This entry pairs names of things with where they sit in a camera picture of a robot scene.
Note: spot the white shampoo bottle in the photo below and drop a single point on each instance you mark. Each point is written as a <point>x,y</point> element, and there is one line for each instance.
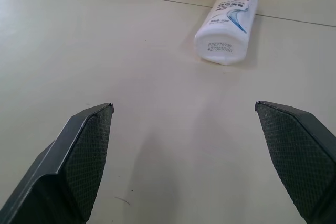
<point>225,32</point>

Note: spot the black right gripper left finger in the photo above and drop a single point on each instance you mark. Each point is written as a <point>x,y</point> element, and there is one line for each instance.
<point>65,169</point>

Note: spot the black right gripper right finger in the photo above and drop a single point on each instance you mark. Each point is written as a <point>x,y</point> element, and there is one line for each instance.
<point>296,161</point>

